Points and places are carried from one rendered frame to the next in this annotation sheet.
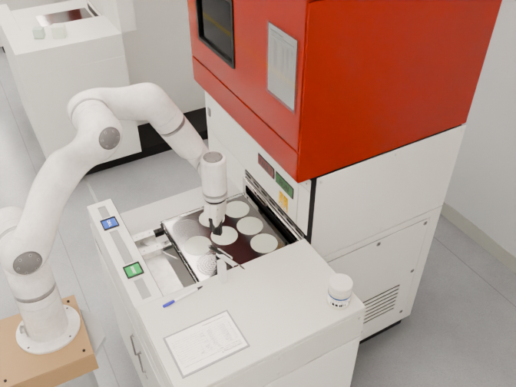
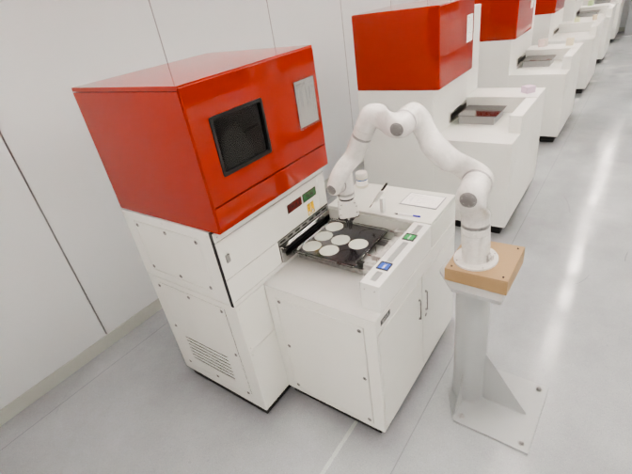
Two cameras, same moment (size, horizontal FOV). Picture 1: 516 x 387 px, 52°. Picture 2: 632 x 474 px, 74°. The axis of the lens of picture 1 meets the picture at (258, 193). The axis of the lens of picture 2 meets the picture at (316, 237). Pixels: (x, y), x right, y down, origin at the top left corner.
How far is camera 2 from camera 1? 2.86 m
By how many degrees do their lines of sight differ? 85
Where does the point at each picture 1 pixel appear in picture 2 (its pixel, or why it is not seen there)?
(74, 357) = not seen: hidden behind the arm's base
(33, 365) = (498, 247)
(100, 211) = (376, 278)
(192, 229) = (346, 252)
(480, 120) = (125, 232)
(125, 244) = (394, 250)
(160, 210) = (326, 295)
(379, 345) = not seen: hidden behind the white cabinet
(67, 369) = not seen: hidden behind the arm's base
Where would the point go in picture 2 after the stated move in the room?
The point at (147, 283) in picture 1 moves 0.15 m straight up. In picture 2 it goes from (412, 229) to (411, 202)
